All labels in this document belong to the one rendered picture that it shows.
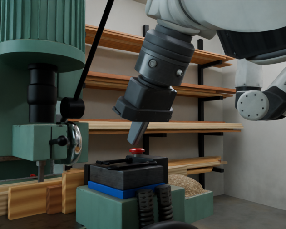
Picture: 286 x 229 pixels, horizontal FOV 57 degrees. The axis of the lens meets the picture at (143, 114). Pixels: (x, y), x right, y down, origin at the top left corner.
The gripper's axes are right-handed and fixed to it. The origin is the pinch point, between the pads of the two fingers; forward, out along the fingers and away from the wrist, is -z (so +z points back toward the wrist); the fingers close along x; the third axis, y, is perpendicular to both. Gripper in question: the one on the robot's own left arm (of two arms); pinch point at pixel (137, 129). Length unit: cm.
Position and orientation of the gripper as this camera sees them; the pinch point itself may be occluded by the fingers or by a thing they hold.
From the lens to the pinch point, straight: 51.0
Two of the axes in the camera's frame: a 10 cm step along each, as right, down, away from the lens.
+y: -5.8, -4.7, 6.7
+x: 7.5, 0.3, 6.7
